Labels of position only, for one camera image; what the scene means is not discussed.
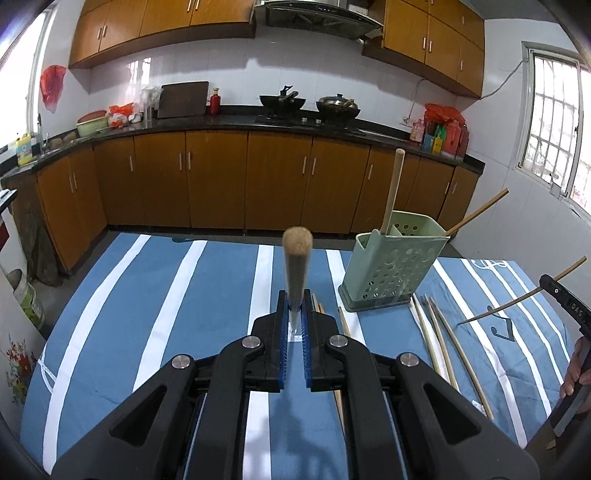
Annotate large red plastic bag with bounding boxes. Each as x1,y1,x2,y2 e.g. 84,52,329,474
424,103,467,127

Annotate green plastic basin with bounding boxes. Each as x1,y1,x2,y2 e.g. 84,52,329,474
76,117,109,138

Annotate red plastic bag on hook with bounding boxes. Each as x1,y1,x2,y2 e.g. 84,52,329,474
40,65,68,114

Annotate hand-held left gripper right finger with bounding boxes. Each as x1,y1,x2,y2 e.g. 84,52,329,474
301,293,542,480

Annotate clear plastic bag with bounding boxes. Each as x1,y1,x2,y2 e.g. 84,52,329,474
139,85,163,121

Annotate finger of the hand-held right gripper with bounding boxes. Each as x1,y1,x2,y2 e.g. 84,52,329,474
539,274,591,340

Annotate pot with steel lid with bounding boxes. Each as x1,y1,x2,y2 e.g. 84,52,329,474
316,92,362,121

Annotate blue white striped tablecloth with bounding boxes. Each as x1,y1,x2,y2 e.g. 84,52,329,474
18,231,571,480

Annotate wooden lower kitchen cabinets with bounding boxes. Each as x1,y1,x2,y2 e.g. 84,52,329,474
34,130,481,278

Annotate red white plastic bag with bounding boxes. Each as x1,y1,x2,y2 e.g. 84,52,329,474
108,104,137,127

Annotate sliding glass window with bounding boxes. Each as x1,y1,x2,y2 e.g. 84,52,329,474
0,9,51,148

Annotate steel range hood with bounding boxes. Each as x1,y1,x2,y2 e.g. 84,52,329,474
253,0,384,43

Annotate short wooden upper cabinets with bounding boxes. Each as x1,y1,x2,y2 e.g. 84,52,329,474
361,0,485,99

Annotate barred window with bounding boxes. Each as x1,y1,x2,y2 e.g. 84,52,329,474
517,41,591,213

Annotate person's right hand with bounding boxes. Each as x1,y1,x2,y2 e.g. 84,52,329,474
560,336,591,401

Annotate dark wooden cutting board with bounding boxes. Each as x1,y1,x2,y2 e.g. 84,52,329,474
158,81,209,119

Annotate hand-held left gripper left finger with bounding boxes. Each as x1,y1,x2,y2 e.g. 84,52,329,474
51,290,291,480

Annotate black wok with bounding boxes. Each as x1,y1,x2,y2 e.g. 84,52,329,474
259,85,308,118

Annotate yellow detergent bottle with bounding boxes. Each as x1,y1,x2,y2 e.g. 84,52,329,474
15,132,35,167

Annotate long wooden upper cabinets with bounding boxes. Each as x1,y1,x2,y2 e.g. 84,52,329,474
68,0,257,70

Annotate green perforated utensil holder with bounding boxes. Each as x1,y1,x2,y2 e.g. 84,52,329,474
338,210,451,312

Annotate white wall cable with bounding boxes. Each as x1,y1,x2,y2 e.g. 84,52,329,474
412,78,430,118

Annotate white floral appliance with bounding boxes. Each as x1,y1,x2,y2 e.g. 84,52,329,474
0,263,44,407

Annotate gas stove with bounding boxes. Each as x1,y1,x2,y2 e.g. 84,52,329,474
255,113,365,127

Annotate black kitchen countertop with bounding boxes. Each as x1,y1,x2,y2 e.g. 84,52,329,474
0,105,485,178

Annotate white bucket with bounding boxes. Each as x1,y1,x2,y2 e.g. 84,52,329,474
7,270,47,330

